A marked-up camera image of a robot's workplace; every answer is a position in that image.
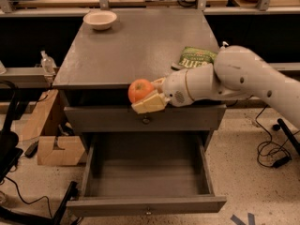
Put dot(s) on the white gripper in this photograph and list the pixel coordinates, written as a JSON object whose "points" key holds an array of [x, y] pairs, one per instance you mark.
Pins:
{"points": [[174, 86]]}

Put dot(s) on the white bowl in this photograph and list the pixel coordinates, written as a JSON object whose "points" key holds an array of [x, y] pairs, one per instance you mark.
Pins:
{"points": [[100, 20]]}

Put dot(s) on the grey drawer cabinet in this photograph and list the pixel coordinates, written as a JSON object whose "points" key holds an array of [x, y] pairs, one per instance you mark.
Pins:
{"points": [[142, 43]]}

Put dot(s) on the white pump bottle right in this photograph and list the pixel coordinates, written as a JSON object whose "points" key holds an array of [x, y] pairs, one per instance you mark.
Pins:
{"points": [[224, 45]]}

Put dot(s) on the orange fruit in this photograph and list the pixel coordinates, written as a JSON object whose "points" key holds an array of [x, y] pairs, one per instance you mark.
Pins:
{"points": [[139, 89]]}

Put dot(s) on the open lower grey drawer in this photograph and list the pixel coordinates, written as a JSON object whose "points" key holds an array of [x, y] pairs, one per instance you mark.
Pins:
{"points": [[146, 173]]}

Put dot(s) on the clear sanitizer bottle left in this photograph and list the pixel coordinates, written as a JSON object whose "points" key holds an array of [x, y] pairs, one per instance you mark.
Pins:
{"points": [[47, 63]]}

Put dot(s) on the cardboard box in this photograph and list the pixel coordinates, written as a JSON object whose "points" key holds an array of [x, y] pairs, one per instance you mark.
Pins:
{"points": [[54, 147]]}

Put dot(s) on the black chair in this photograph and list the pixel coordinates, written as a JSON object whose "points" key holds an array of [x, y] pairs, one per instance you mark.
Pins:
{"points": [[9, 156]]}

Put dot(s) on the green chip bag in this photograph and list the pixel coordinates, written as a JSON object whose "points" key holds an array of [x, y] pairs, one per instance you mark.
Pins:
{"points": [[192, 57]]}

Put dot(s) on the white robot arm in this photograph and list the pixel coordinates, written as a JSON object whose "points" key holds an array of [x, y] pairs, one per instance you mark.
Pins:
{"points": [[236, 73]]}

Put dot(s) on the closed upper grey drawer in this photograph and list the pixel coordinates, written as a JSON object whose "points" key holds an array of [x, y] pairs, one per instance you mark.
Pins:
{"points": [[124, 119]]}

